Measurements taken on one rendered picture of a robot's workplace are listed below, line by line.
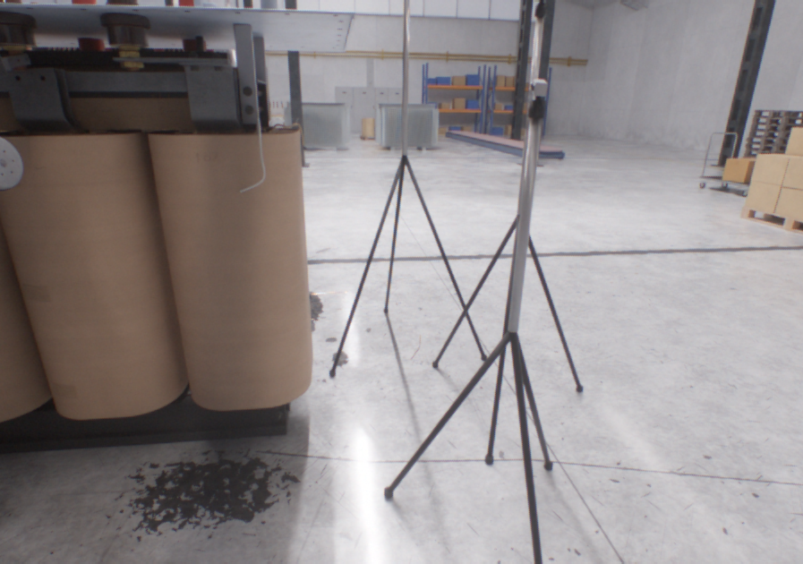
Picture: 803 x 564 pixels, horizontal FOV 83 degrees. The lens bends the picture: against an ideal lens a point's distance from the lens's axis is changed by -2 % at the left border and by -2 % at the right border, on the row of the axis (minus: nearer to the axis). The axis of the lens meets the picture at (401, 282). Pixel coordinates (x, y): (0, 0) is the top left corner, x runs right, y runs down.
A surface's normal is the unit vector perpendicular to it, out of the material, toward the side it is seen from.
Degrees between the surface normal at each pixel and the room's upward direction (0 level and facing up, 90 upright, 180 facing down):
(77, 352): 90
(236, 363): 90
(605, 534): 0
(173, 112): 90
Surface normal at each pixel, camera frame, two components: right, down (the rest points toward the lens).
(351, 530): 0.01, -0.93
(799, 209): -0.98, 0.05
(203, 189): 0.15, 0.35
